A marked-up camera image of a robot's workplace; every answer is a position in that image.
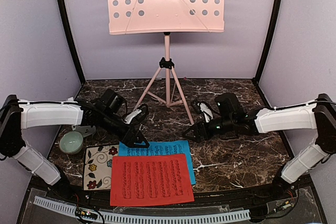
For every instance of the red sheet music paper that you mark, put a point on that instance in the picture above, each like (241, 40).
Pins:
(141, 181)

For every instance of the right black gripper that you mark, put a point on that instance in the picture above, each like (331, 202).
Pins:
(198, 131)

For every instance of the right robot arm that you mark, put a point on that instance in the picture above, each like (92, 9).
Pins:
(318, 114)

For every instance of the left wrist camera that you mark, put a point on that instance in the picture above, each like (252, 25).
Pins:
(137, 116)

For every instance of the white metronome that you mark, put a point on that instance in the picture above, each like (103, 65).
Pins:
(85, 131)

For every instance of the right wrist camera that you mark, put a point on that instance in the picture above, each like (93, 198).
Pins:
(203, 109)

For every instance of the blue sheet music paper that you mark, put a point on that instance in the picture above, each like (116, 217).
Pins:
(160, 149)

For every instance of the black frame post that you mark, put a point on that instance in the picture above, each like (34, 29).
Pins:
(268, 40)
(70, 40)

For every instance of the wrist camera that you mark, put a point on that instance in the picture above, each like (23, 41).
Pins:
(203, 109)
(137, 116)

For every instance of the pink music stand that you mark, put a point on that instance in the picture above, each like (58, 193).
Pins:
(165, 16)

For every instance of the floral square plate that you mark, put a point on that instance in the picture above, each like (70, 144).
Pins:
(97, 167)

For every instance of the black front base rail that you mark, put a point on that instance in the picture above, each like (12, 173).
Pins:
(297, 203)

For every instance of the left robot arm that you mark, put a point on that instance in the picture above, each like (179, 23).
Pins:
(18, 115)

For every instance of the pale green bowl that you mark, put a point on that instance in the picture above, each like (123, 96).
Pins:
(71, 143)

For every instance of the right black frame post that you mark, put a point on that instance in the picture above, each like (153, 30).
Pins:
(268, 40)

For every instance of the left black frame post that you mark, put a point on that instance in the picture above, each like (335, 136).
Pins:
(70, 40)

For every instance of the grey slotted cable duct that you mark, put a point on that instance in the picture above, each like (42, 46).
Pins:
(142, 215)

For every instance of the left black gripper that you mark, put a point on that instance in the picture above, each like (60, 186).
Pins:
(129, 141)

